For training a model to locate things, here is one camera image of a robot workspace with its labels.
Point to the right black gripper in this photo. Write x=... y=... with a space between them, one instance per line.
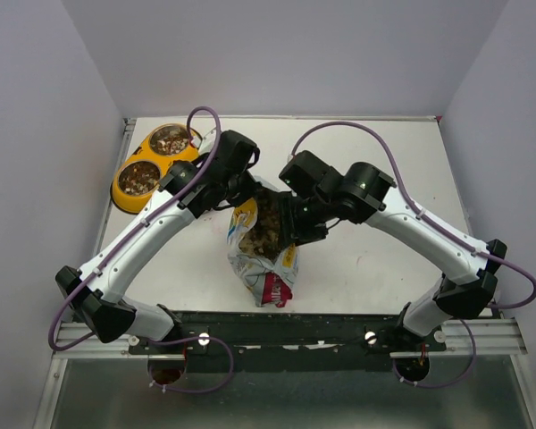
x=296 y=229

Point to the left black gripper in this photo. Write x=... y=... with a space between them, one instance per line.
x=250 y=189

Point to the pet food bag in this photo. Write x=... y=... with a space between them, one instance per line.
x=266 y=268

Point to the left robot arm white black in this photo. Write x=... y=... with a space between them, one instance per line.
x=96 y=291

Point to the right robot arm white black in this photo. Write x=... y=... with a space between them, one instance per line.
x=365 y=194

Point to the pet food kibble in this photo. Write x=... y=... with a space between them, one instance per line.
x=138 y=178

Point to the yellow double pet bowl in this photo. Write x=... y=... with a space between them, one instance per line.
x=137 y=179

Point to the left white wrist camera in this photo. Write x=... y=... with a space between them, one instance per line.
x=205 y=143

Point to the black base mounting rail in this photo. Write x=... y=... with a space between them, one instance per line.
x=285 y=342

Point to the aluminium frame rail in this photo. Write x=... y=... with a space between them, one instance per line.
x=484 y=337

